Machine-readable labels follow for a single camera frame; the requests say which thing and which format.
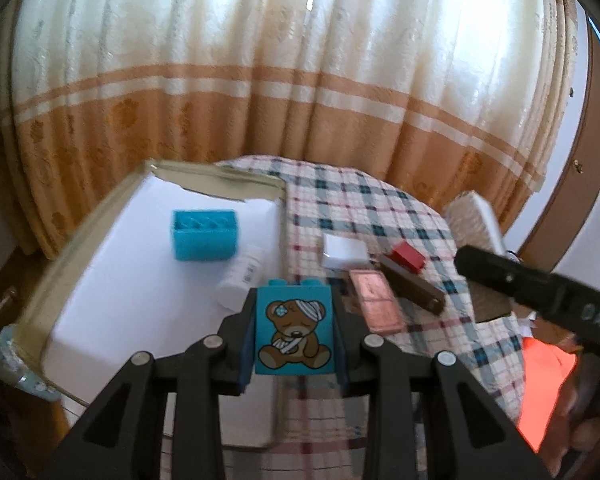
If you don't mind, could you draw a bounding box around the long brown box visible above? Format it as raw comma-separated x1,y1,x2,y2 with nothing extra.
377,254,446,315

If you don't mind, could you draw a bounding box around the plain blue toy block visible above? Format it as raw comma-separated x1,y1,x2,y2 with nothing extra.
170,209,240,262

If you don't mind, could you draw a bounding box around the cream and orange curtain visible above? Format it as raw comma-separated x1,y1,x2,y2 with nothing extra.
0,0,581,261

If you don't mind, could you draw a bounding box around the blue teddy bear toy block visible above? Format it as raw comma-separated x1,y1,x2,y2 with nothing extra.
254,278,337,376

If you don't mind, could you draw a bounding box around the orange cloth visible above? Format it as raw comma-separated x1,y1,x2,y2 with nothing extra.
516,335,581,453

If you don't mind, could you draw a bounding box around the small red box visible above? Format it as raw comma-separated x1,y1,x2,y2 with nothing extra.
390,241,426,275

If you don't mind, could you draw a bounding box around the bristle brush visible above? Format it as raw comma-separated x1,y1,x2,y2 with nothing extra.
442,191,508,261

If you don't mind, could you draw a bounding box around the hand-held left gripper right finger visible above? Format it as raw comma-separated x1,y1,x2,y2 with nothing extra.
332,287,551,480

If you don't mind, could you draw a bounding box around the white plastic bottle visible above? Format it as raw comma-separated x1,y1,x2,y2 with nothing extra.
215,245,263,311

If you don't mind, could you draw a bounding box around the brown flat pad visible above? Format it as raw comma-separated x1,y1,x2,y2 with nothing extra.
470,282,513,321

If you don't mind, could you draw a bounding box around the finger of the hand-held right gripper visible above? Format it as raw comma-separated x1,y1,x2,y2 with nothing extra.
454,246,526,306

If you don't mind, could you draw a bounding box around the rose gold makeup palette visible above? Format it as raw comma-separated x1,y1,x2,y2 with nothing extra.
349,269,406,333

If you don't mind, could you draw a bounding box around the white paper tray liner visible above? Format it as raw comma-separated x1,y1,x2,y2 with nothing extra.
40,172,281,448

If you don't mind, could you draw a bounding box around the white power adapter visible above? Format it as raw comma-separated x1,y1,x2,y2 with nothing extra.
322,234,371,271

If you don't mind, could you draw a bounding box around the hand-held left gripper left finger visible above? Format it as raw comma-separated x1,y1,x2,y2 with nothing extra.
40,287,259,480

